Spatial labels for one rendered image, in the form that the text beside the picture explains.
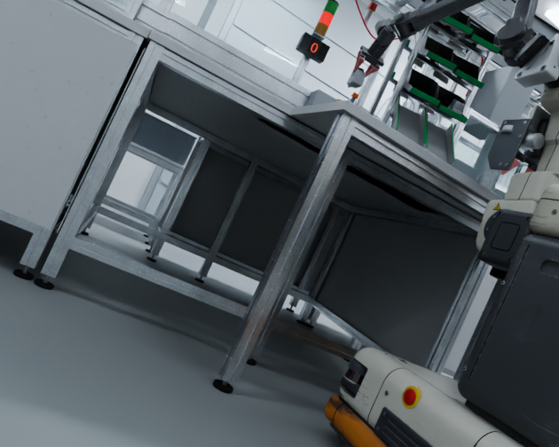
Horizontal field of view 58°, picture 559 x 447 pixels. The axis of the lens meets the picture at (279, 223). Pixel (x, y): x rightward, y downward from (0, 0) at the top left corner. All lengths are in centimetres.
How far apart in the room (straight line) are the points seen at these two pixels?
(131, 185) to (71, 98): 377
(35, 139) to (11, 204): 21
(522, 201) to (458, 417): 63
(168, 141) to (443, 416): 299
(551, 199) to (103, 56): 129
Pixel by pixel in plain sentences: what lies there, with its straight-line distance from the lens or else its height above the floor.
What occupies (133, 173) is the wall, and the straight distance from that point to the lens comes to 542.
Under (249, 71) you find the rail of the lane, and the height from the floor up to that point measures 91.
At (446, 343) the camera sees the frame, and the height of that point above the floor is 34.
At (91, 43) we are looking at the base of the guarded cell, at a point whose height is 74.
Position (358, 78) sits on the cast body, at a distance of 209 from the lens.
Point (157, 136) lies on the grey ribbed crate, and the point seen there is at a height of 73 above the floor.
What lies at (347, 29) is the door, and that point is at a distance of 625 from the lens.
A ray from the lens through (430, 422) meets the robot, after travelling 120.
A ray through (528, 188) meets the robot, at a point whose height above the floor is 84.
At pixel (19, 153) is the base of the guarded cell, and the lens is 171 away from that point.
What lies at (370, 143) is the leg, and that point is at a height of 79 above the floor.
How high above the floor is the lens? 44
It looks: 1 degrees up
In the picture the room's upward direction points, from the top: 25 degrees clockwise
